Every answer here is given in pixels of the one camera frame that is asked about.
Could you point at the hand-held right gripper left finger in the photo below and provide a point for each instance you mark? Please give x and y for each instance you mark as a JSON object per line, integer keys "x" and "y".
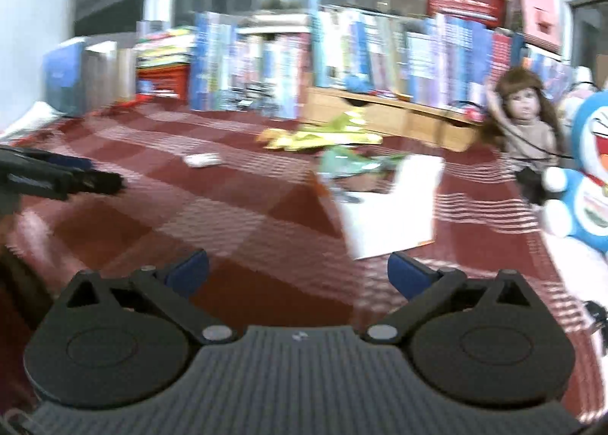
{"x": 187, "y": 273}

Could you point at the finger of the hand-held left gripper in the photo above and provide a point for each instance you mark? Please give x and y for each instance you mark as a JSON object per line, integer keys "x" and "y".
{"x": 85, "y": 184}
{"x": 66, "y": 162}

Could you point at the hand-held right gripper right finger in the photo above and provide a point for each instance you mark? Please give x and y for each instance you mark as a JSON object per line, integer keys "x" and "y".
{"x": 409, "y": 274}

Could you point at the white paper bag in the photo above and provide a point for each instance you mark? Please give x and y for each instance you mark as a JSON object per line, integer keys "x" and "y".
{"x": 389, "y": 216}

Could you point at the gold foil bag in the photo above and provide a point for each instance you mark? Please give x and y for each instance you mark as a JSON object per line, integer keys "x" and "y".
{"x": 308, "y": 140}

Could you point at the row of large leaning books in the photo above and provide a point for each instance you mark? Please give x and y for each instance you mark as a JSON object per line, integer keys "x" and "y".
{"x": 61, "y": 78}

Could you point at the stack of flat books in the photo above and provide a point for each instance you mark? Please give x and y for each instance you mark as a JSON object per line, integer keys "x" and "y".
{"x": 164, "y": 47}

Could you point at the row of tall blue books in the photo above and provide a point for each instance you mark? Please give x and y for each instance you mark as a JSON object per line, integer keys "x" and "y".
{"x": 209, "y": 59}

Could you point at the row of blue spined books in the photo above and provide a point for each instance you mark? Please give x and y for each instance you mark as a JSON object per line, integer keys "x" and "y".
{"x": 451, "y": 59}

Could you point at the row of short mixed books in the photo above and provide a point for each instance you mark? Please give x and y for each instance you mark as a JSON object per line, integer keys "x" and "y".
{"x": 275, "y": 69}

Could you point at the row of thin picture books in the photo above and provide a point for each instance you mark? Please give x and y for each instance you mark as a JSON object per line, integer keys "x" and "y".
{"x": 361, "y": 50}

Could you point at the row of red spined books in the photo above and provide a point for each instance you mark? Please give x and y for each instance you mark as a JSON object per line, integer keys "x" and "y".
{"x": 506, "y": 57}

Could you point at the row of small pale books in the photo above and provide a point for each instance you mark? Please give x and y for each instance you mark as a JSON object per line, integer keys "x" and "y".
{"x": 546, "y": 71}

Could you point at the white printed leaflet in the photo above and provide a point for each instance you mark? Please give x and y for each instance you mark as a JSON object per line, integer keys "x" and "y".
{"x": 28, "y": 123}

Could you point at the red plaid blanket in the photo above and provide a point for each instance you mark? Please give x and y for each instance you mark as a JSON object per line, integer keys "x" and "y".
{"x": 237, "y": 226}

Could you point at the white crumpled tissue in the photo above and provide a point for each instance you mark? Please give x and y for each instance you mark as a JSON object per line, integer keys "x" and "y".
{"x": 202, "y": 160}

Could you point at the clear plastic bag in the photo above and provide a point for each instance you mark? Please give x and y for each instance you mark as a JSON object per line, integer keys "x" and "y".
{"x": 351, "y": 164}

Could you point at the red plastic basket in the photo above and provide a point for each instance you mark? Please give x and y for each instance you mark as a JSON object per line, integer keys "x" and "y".
{"x": 164, "y": 81}

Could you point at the wooden desk organizer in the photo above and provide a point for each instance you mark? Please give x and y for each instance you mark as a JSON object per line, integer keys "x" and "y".
{"x": 403, "y": 121}

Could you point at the blue cat plush toy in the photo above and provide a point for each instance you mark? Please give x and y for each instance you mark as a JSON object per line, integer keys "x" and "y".
{"x": 589, "y": 197}

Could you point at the blue yarn ball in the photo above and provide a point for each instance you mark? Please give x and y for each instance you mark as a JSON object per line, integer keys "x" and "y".
{"x": 357, "y": 84}

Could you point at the brown haired doll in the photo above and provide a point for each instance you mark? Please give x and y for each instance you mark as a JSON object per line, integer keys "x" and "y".
{"x": 522, "y": 107}

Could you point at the white rabbit plush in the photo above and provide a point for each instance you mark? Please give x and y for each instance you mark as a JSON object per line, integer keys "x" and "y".
{"x": 582, "y": 88}

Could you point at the red basket with white print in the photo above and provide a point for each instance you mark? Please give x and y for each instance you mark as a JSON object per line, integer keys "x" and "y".
{"x": 465, "y": 5}

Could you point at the pink box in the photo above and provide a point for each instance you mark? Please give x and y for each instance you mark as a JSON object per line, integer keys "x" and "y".
{"x": 536, "y": 7}

